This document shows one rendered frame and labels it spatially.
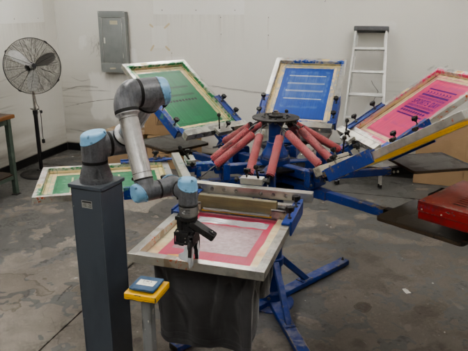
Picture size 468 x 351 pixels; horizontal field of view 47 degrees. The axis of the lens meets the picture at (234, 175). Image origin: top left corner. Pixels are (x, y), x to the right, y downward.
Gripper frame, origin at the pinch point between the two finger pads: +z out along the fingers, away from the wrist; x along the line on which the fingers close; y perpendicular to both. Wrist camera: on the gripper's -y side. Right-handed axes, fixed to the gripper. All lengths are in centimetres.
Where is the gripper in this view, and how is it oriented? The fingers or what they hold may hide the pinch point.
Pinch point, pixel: (194, 262)
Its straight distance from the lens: 220.8
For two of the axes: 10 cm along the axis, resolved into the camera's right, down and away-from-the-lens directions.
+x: -2.9, 2.8, -9.1
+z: 0.0, 9.5, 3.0
